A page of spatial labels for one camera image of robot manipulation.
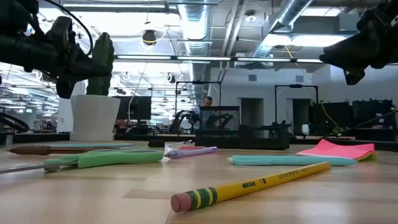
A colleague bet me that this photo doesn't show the purple pen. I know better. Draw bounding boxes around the purple pen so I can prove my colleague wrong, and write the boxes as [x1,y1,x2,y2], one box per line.
[164,146,219,160]

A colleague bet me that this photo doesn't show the teal pen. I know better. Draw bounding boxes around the teal pen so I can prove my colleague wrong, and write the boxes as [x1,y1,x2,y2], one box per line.
[226,154,358,167]

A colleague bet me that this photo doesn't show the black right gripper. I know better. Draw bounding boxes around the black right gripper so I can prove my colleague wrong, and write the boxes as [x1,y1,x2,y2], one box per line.
[318,12,398,70]

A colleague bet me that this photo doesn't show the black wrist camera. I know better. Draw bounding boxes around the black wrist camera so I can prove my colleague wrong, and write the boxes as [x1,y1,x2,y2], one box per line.
[55,76,77,100]
[343,66,367,86]

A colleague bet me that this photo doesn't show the black background cabinets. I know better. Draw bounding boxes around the black background cabinets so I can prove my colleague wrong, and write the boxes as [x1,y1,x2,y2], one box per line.
[312,98,397,142]

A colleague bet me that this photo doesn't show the person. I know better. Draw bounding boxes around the person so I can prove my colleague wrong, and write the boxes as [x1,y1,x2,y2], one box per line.
[192,96,215,125]

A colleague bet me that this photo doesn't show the white plant pot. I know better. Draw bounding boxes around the white plant pot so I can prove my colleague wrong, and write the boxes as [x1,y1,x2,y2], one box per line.
[69,94,121,142]

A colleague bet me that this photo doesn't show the black computer monitor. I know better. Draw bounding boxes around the black computer monitor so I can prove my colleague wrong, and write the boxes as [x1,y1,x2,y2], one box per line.
[112,95,152,121]

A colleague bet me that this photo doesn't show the black hose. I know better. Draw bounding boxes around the black hose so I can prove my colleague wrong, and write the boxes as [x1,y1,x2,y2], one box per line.
[0,111,32,133]

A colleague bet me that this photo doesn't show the black metal table frame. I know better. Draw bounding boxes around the black metal table frame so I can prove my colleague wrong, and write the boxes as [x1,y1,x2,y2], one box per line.
[0,133,398,152]

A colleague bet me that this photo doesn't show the brown pen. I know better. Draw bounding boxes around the brown pen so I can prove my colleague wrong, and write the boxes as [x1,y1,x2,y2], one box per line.
[6,144,131,156]

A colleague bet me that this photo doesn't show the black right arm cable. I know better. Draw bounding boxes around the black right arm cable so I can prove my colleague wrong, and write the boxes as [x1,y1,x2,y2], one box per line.
[322,108,398,139]

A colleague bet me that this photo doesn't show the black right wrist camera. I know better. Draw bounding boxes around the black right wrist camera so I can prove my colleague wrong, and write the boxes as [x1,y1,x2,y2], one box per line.
[343,66,367,86]

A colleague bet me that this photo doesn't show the black mesh desk organizer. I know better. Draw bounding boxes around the black mesh desk organizer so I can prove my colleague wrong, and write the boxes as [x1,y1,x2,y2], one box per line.
[195,105,290,151]

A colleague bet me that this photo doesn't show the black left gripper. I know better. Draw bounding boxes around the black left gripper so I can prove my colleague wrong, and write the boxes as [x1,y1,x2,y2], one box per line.
[0,15,114,82]

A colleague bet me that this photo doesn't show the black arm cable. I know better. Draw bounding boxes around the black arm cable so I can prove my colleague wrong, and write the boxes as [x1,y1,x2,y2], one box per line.
[322,108,398,139]
[40,0,94,57]

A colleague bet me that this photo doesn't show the small green plant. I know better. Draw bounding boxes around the small green plant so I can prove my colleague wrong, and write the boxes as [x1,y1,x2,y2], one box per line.
[331,125,349,136]

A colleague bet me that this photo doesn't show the black ceiling camera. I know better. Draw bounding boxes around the black ceiling camera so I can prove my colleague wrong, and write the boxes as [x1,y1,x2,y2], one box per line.
[142,29,157,47]

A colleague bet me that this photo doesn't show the pink sticky note pad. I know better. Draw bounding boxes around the pink sticky note pad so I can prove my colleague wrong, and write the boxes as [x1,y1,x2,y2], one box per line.
[295,138,379,162]

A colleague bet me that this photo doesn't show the yellow pencil with pink eraser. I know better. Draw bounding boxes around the yellow pencil with pink eraser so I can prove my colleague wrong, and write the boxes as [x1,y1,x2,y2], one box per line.
[170,161,332,213]

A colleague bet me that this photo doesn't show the black background rig frame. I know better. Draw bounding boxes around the black background rig frame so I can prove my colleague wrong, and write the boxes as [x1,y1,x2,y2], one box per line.
[175,80,222,138]
[274,83,319,125]

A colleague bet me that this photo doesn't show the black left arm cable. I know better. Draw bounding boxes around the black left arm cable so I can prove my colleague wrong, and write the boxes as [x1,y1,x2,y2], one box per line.
[40,0,94,57]

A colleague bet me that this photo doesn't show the green cactus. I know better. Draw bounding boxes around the green cactus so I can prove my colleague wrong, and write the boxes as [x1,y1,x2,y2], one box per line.
[86,31,115,96]

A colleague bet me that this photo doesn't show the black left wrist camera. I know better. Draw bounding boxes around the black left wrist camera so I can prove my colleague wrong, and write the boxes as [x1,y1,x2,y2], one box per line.
[55,76,77,100]

